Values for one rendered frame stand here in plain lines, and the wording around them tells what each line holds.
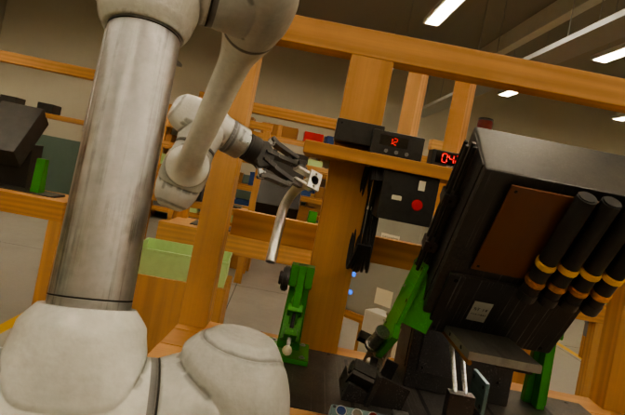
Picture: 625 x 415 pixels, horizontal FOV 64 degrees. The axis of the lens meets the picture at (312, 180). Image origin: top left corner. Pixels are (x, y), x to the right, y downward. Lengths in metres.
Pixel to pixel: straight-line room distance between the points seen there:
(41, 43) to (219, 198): 11.26
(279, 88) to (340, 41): 9.76
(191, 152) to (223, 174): 0.55
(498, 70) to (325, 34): 0.57
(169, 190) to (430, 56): 0.95
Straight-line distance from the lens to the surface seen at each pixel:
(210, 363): 0.65
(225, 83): 1.01
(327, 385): 1.43
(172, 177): 1.19
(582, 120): 13.28
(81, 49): 12.40
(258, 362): 0.66
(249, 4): 0.77
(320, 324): 1.69
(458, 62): 1.73
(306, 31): 1.69
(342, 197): 1.63
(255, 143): 1.33
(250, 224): 1.73
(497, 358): 1.20
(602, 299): 1.27
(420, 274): 1.30
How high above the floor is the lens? 1.42
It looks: level
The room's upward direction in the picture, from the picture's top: 11 degrees clockwise
